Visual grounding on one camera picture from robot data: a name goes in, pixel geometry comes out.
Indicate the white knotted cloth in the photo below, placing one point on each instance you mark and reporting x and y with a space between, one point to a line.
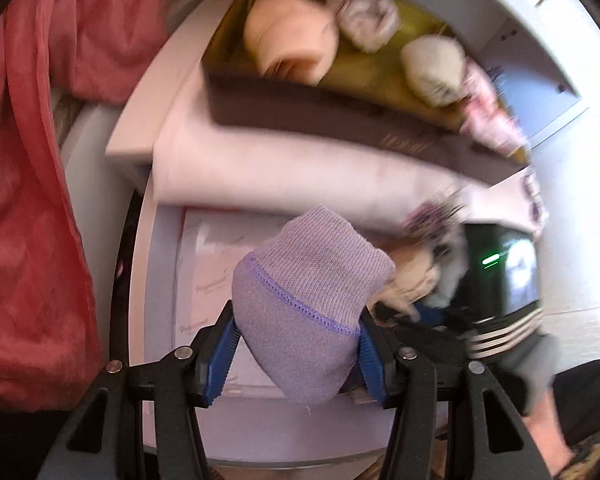
365 15

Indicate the yellow beige knotted stocking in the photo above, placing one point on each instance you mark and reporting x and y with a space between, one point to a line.
410 275

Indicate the red blanket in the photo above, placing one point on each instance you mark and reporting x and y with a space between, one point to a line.
30 185

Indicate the cream sock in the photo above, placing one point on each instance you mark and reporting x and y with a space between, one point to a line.
432 67

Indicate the stack of white paper packs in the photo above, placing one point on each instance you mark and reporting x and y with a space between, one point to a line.
205 270

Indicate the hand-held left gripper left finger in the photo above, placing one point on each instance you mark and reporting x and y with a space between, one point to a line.
220 365

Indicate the patterned slipper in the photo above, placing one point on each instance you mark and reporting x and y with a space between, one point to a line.
590 455

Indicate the gold tin box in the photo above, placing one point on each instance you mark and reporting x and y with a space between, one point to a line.
370 80

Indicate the person's leg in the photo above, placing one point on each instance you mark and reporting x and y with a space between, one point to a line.
550 425

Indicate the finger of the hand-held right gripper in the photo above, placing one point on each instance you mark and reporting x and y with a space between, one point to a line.
432 316

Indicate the purple knit sock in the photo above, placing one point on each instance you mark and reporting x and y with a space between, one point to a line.
305 310

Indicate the white shelf cabinet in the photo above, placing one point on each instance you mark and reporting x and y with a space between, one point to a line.
145 125

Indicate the pink beige knotted stocking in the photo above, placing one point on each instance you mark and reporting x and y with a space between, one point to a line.
290 35

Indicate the white embroidered pillow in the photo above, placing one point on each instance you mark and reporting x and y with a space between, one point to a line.
280 175

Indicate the pink cloth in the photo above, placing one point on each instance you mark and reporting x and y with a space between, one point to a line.
490 110

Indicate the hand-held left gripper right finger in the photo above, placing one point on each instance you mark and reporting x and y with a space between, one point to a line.
372 367

